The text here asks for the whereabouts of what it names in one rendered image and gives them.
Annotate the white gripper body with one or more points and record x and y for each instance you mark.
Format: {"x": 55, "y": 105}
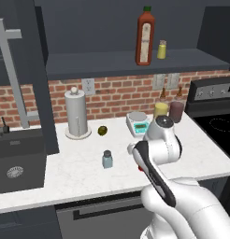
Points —
{"x": 132, "y": 148}

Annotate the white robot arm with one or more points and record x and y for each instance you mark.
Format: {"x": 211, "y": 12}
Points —
{"x": 188, "y": 214}

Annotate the red condiment bottle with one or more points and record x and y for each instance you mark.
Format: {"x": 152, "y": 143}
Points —
{"x": 140, "y": 169}

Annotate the blue-grey shaker with dark cap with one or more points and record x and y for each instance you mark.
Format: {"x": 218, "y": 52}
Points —
{"x": 107, "y": 161}

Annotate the yellow oil bottle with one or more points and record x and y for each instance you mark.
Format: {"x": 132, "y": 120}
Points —
{"x": 160, "y": 109}

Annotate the dark red vinegar bottle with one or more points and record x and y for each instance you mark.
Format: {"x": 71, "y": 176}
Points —
{"x": 176, "y": 110}

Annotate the dark base cabinet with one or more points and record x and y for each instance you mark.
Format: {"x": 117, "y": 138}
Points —
{"x": 26, "y": 224}
{"x": 219, "y": 189}

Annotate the dark cabinet door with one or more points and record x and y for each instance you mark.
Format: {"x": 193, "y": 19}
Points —
{"x": 45, "y": 102}
{"x": 218, "y": 34}

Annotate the yellow shaker with pale cap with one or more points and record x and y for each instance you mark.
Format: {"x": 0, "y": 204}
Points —
{"x": 161, "y": 51}

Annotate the tall red sauce bottle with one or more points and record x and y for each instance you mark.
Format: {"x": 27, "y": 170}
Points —
{"x": 145, "y": 37}

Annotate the white kitchen scale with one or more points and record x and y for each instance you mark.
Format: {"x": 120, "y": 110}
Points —
{"x": 137, "y": 123}

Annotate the green olive-coloured fruit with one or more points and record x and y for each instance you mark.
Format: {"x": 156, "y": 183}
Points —
{"x": 102, "y": 130}

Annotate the grey paper towel holder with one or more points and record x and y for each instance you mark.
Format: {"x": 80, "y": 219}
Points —
{"x": 77, "y": 113}

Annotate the grey dishwasher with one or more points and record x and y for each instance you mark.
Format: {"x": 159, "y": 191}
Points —
{"x": 101, "y": 222}

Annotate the black stove with hob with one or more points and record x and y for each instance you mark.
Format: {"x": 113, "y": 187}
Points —
{"x": 213, "y": 105}

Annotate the dark sink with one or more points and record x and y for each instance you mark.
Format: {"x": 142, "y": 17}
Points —
{"x": 20, "y": 161}

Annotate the grey wall switch plate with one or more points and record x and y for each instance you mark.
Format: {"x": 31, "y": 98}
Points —
{"x": 173, "y": 81}
{"x": 158, "y": 81}

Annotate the white wall socket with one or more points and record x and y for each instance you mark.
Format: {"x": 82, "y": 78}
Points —
{"x": 88, "y": 86}

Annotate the dark open wall cabinet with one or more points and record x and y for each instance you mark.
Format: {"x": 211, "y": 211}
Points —
{"x": 104, "y": 65}

